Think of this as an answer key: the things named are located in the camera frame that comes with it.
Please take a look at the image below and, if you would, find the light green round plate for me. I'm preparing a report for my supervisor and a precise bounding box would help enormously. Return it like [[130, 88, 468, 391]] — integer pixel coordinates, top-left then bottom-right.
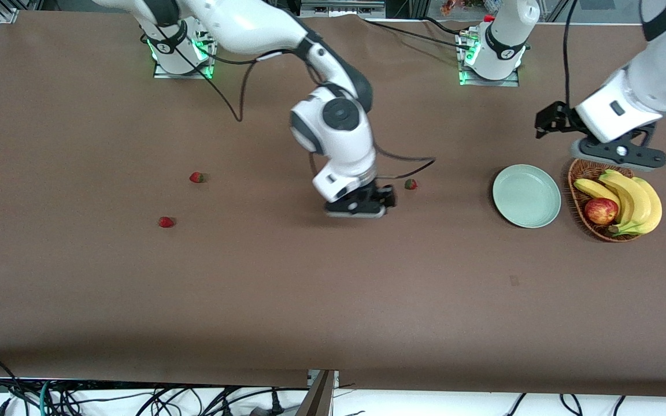
[[493, 164, 562, 229]]

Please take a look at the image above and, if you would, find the yellow banana bunch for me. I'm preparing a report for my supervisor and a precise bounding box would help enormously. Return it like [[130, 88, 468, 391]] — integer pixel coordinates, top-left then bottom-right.
[[574, 169, 663, 236]]

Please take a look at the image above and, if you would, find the brown wicker basket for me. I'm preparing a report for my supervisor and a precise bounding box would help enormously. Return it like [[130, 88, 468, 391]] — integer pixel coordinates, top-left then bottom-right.
[[568, 157, 643, 243]]

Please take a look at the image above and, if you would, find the red yellow apple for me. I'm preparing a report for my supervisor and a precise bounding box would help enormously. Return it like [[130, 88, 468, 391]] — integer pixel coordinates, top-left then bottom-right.
[[584, 198, 620, 225]]

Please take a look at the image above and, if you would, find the brown table cover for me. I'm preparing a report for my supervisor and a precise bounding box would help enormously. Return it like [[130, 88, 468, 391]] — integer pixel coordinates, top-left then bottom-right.
[[0, 10, 666, 398]]

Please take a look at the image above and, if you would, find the grey equipment box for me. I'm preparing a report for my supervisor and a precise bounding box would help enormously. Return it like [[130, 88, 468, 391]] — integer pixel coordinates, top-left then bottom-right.
[[300, 0, 387, 18]]

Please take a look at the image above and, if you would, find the brown wooden bar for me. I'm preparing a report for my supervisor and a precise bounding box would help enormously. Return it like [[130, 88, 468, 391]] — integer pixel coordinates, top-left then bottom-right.
[[295, 370, 337, 416]]

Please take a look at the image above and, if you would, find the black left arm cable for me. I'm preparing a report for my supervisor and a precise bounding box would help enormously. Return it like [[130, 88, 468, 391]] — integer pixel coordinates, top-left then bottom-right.
[[562, 0, 574, 106]]

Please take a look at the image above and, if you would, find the black cable on table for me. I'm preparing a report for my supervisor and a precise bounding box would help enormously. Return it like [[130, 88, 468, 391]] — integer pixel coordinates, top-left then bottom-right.
[[420, 16, 464, 34], [362, 19, 472, 50]]

